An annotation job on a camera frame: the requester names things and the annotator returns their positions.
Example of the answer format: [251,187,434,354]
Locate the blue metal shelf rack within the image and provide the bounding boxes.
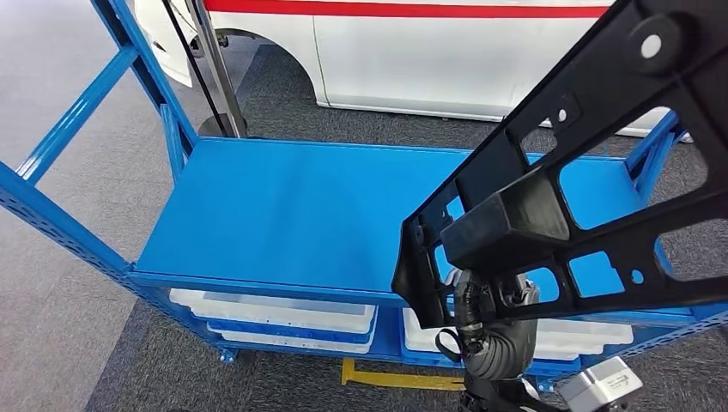
[0,0,728,393]

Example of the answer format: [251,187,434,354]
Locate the thin black rod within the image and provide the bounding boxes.
[161,0,228,137]

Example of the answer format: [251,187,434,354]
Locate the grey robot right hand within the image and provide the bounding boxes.
[452,270,542,342]

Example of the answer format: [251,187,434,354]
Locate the white vehicle red stripe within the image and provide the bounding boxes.
[133,0,692,141]

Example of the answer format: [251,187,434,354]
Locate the silver metal stand pole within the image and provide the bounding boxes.
[185,0,248,139]

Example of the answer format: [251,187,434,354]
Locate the white plastic tray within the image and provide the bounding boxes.
[404,330,581,362]
[207,324,373,354]
[169,288,378,335]
[402,306,634,347]

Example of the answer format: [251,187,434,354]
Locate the black plastic plate part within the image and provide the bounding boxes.
[391,0,728,331]

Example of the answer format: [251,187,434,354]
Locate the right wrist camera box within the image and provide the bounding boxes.
[559,356,645,412]

